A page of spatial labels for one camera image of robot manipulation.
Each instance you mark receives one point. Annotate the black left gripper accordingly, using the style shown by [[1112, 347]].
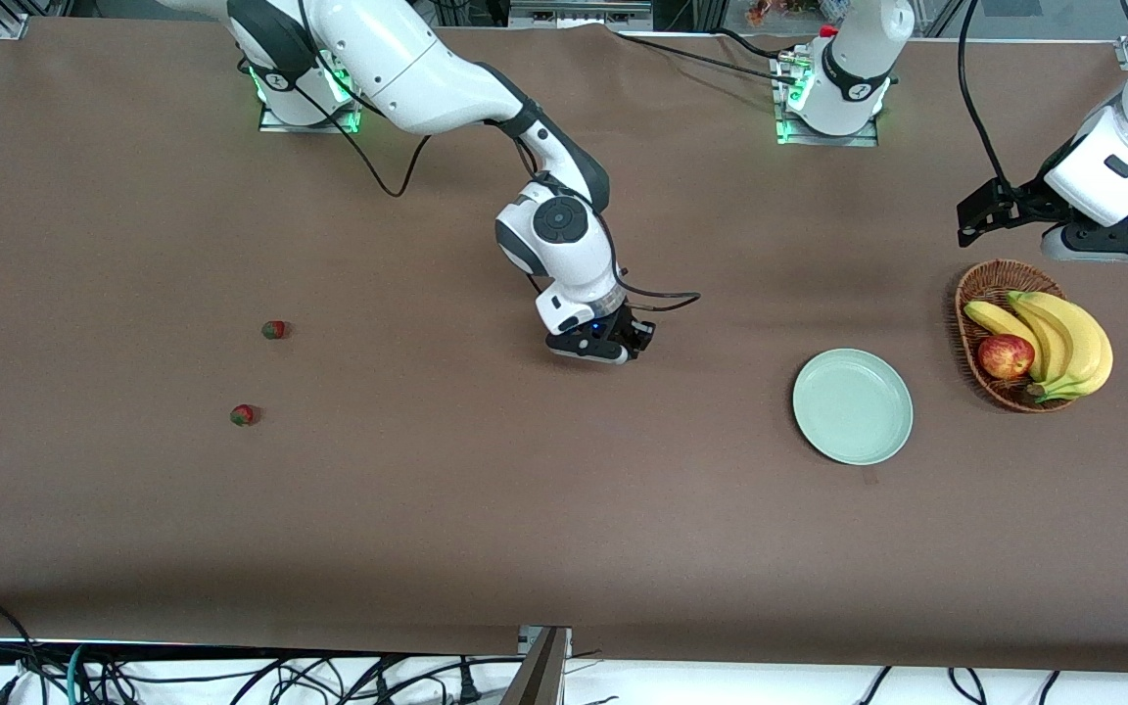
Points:
[[1024, 203]]

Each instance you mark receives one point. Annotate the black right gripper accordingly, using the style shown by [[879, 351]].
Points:
[[634, 327]]

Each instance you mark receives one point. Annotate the red strawberry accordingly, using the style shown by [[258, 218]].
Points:
[[243, 415], [274, 330]]

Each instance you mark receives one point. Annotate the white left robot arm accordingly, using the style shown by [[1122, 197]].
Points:
[[858, 59]]

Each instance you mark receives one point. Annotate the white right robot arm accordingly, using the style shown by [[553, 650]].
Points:
[[407, 69]]

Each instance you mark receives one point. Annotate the pale green round plate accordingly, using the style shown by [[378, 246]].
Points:
[[853, 406]]

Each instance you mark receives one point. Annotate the brown wicker basket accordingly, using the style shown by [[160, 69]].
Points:
[[993, 282]]

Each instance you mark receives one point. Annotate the red yellow apple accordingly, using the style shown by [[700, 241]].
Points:
[[1005, 357]]

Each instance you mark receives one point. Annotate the yellow banana bunch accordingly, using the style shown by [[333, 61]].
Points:
[[1078, 343]]

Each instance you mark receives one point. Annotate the brown table cover sheet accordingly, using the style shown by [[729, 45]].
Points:
[[525, 509]]

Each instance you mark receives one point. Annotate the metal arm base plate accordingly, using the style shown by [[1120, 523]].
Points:
[[823, 137], [309, 125]]

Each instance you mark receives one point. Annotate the grey metal rail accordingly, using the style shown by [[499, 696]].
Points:
[[574, 15]]

